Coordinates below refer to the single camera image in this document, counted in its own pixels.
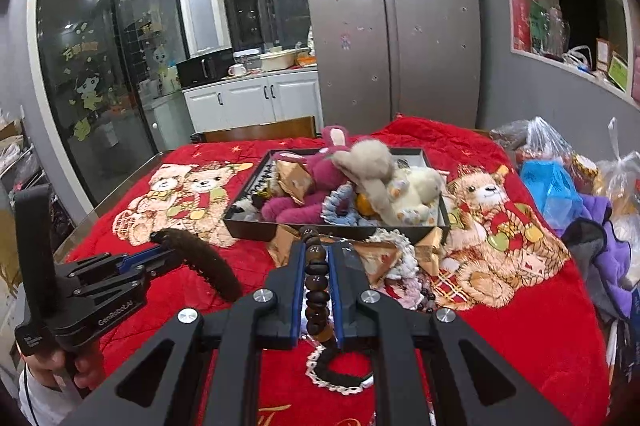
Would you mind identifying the blue plastic bag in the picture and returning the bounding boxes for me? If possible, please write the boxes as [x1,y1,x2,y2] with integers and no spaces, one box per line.
[519,157,585,233]

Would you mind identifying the black shallow box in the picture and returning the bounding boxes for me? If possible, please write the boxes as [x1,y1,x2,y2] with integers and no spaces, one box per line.
[222,148,452,248]

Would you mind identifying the grey cloth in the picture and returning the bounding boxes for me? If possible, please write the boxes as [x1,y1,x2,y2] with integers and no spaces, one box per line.
[559,217,610,269]

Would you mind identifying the green packet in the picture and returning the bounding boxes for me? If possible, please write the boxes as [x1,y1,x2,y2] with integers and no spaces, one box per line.
[529,0,552,56]

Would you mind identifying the pink crochet scrunchie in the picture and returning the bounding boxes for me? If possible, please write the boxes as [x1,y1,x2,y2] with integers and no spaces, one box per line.
[379,279,427,313]

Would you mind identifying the blue crochet scrunchie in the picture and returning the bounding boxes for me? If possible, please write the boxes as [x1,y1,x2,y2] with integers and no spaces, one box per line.
[320,183,362,227]

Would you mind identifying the white basin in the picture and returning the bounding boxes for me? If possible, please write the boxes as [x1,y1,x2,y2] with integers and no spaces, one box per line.
[259,48,299,72]

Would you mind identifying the person's left hand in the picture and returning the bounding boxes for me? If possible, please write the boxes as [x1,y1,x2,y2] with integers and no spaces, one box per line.
[21,345,107,400]

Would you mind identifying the black and white small toy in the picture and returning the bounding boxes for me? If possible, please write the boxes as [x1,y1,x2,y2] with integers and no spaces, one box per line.
[231,197,262,221]

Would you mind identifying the white kitchen cabinet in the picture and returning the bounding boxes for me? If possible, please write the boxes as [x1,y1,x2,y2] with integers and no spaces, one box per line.
[181,69,322,135]

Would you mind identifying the black microwave oven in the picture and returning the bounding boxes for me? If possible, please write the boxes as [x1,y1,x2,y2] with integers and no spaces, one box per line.
[175,48,237,90]

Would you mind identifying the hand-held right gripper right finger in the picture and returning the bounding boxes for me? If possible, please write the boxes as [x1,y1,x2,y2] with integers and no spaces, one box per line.
[327,241,571,426]

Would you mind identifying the green framed picture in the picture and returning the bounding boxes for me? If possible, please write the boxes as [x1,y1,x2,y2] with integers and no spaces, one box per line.
[606,53,631,90]

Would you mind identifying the grey beige plush rabbit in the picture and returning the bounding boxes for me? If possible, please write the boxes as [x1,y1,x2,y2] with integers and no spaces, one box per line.
[331,139,401,222]

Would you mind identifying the dark kitchen window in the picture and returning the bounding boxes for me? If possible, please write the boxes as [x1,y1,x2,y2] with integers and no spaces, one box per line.
[216,0,314,56]

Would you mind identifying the glass sliding door with stickers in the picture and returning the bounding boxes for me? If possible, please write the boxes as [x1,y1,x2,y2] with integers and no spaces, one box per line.
[34,0,195,208]

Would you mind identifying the dark brown furry hair band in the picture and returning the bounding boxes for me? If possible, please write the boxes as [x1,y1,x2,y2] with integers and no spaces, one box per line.
[150,227,244,303]

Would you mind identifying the cream chunky knit scrunchie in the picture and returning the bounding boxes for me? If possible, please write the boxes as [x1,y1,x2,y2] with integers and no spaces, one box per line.
[366,227,420,298]

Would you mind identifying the brown wooden bead bracelet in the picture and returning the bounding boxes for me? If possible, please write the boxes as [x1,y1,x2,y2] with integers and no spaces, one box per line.
[299,227,337,348]

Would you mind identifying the silver double-door refrigerator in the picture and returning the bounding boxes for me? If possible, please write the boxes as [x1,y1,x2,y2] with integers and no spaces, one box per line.
[299,0,484,130]

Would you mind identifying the red gift box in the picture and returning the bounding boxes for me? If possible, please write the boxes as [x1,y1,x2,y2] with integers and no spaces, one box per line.
[510,0,536,54]

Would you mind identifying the person's white shirt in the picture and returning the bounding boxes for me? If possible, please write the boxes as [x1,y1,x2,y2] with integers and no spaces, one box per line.
[19,368,78,426]

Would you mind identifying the clear plastic bag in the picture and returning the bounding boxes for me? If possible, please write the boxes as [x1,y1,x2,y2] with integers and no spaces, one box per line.
[517,115,583,169]

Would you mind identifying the wooden chair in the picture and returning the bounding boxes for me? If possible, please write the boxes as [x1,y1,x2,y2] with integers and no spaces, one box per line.
[189,115,322,143]

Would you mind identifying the red printed bear blanket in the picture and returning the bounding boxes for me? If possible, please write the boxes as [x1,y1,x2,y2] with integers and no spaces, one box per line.
[64,113,615,426]

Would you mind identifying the black scrunchie with white trim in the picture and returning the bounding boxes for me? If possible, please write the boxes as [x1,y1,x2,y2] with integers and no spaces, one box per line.
[305,340,375,400]

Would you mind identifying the purple cloth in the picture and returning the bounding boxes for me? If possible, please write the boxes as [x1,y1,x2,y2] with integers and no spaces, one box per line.
[579,193,640,293]

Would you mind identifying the cream plush toy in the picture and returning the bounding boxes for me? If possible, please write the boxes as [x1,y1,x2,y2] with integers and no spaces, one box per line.
[387,166,446,226]

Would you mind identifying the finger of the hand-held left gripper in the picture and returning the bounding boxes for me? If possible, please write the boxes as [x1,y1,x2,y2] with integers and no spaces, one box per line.
[70,256,178,302]
[57,242,173,279]

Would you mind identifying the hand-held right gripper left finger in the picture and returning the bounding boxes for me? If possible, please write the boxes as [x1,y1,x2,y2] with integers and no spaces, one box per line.
[60,240,307,426]

